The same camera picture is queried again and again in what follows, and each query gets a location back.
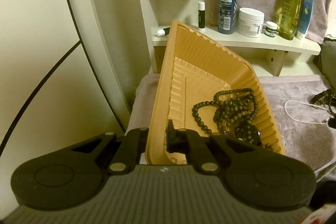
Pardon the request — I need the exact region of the orange plastic tray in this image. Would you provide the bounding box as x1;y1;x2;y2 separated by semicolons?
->
146;20;286;165

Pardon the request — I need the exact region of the white pearl necklace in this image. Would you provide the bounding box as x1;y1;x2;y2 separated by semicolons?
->
284;100;332;125

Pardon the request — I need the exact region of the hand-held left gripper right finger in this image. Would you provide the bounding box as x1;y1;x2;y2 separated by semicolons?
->
164;119;274;173

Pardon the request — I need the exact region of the green spray bottle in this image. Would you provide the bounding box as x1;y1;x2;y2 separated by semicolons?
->
278;0;302;41

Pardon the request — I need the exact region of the white cream jar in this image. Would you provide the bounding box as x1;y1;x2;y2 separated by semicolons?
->
238;7;265;38

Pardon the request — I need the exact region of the blue spray bottle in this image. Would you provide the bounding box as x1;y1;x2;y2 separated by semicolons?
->
218;0;239;35

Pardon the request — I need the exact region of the brown wooden bead necklace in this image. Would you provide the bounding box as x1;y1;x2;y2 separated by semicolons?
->
192;88;273;152

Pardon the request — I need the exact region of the blue and white tube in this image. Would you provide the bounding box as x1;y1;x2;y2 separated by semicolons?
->
297;0;315;40

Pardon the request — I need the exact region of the cream wooden shelf unit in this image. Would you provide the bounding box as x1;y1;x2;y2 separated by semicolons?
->
133;0;322;77

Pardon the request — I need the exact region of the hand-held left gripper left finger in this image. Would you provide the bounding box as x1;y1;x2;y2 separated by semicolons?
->
71;127;151;175

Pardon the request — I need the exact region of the lip balm stick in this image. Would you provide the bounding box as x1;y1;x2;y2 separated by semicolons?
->
198;1;206;31

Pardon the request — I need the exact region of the small green label jar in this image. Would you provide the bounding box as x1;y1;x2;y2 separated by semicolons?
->
265;21;278;38

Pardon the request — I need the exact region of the lilac plush cloth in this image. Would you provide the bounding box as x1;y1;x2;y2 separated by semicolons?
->
126;73;336;177

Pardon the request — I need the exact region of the black tube with white cap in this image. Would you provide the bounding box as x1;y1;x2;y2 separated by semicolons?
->
155;27;171;38

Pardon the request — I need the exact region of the grey cushion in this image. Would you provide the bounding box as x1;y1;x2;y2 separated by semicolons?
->
319;34;336;83

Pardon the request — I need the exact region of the black wristband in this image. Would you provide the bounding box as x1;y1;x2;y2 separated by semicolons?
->
310;89;336;109

